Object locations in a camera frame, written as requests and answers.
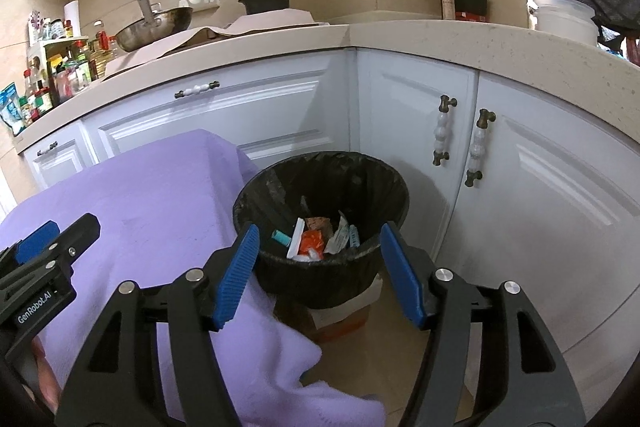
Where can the left hand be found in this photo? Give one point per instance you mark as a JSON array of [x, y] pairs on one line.
[[49, 387]]

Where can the white spice rack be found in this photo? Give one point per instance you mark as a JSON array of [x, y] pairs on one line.
[[63, 66]]

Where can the black lined trash bin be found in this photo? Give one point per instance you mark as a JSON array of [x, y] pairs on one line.
[[319, 216]]

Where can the blue white salt bag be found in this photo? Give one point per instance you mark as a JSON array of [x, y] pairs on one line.
[[10, 110]]

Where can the red box on counter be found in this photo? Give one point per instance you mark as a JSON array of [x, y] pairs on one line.
[[472, 10]]

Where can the white paper towel roll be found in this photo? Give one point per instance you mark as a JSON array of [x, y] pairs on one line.
[[71, 13]]

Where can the white blue crumpled packet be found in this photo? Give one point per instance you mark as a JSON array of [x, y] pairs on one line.
[[346, 236]]

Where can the light blue long wrapper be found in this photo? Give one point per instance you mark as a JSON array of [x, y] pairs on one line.
[[293, 241]]

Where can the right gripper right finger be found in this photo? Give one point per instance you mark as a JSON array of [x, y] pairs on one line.
[[489, 360]]

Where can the black cooking pot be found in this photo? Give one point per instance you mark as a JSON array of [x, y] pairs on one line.
[[261, 6]]

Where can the white plastic bucket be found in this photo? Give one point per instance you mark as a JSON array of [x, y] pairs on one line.
[[569, 19]]

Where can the purple tablecloth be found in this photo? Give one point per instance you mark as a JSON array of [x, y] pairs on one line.
[[164, 209]]

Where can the steel wok pan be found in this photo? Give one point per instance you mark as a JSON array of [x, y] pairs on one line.
[[153, 26]]

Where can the white cabinet with handles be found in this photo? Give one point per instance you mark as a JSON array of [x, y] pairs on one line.
[[505, 180]]

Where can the yellow cooking oil bottle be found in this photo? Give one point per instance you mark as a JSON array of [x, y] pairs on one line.
[[101, 45]]

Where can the orange plastic bag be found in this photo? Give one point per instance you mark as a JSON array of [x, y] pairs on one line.
[[311, 240]]

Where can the beige cardboard stove cover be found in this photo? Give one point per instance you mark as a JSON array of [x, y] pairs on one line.
[[243, 26]]

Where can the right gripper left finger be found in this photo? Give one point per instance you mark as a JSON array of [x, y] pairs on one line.
[[149, 359]]

